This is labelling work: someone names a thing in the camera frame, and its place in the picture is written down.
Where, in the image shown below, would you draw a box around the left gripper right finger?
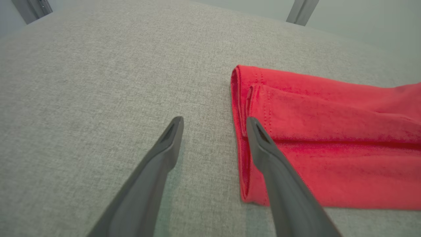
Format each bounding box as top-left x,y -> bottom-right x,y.
246,117 -> 343,237

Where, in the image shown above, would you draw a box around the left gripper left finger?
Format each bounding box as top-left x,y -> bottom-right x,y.
86,116 -> 185,237

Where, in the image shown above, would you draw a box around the red basketball shorts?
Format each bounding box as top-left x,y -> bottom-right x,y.
230,65 -> 421,211

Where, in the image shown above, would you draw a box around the grey fabric sofa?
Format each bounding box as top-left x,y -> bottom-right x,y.
0,0 -> 421,237

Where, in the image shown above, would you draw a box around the grey double partition post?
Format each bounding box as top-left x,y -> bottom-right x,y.
285,0 -> 320,27
11,0 -> 54,25

